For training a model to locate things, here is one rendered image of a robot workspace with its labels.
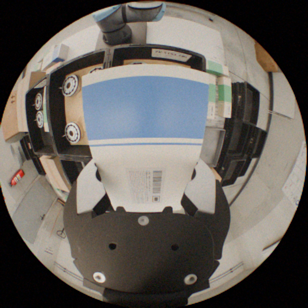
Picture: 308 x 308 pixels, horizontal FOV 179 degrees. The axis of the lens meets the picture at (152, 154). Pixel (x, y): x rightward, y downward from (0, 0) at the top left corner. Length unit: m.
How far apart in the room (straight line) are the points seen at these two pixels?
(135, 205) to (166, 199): 0.05
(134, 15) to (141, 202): 0.56
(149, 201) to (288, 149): 2.86
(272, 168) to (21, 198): 6.00
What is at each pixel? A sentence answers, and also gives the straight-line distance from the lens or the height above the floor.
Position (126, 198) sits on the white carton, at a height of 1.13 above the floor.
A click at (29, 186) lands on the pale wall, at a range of 3.38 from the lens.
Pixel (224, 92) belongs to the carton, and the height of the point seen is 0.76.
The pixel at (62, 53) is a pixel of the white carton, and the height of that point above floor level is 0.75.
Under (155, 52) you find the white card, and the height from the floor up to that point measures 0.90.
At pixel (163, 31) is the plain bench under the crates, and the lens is 0.72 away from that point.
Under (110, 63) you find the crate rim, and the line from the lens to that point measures 0.35.
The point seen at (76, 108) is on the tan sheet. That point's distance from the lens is 0.51.
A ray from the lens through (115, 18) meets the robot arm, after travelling 0.50.
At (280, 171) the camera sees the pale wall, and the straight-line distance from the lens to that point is 2.94.
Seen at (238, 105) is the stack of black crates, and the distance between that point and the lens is 1.12.
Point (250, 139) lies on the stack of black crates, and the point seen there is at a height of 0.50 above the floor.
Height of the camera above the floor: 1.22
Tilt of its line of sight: 61 degrees down
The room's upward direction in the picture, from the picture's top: 176 degrees clockwise
